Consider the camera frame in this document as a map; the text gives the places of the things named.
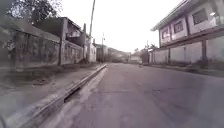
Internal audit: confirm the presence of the thin pole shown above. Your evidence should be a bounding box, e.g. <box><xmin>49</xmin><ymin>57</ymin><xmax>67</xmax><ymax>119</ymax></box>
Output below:
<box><xmin>100</xmin><ymin>32</ymin><xmax>106</xmax><ymax>63</ymax></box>

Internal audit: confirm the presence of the tall utility pole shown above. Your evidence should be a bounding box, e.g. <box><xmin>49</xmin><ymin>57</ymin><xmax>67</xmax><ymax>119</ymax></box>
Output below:
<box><xmin>85</xmin><ymin>0</ymin><xmax>97</xmax><ymax>64</ymax></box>

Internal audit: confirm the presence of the concrete kerb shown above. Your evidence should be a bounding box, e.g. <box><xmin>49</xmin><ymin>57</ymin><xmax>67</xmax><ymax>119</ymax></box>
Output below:
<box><xmin>6</xmin><ymin>63</ymin><xmax>108</xmax><ymax>128</ymax></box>

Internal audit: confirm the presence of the grey asphalt road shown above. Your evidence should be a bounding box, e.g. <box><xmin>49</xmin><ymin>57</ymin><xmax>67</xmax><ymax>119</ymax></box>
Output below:
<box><xmin>46</xmin><ymin>62</ymin><xmax>224</xmax><ymax>128</ymax></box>

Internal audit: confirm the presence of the dark two-storey building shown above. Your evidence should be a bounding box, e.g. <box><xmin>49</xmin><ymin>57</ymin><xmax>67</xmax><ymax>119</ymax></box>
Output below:
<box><xmin>33</xmin><ymin>16</ymin><xmax>98</xmax><ymax>64</ymax></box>

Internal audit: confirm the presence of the grey concrete pavement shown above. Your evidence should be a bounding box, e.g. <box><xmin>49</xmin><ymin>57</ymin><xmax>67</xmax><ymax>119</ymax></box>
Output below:
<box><xmin>0</xmin><ymin>64</ymin><xmax>104</xmax><ymax>118</ymax></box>

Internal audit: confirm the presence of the pale building with framed windows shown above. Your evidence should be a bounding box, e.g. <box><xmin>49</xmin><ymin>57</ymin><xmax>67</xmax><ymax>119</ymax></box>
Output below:
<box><xmin>146</xmin><ymin>0</ymin><xmax>224</xmax><ymax>66</ymax></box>

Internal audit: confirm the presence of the dark leafy tree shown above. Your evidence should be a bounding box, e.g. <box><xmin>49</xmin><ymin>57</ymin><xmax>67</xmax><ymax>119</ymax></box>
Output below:
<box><xmin>0</xmin><ymin>0</ymin><xmax>64</xmax><ymax>24</ymax></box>

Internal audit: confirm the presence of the weathered grey wall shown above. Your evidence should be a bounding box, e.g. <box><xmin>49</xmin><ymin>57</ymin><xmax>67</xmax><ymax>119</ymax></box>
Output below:
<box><xmin>0</xmin><ymin>18</ymin><xmax>84</xmax><ymax>70</ymax></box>

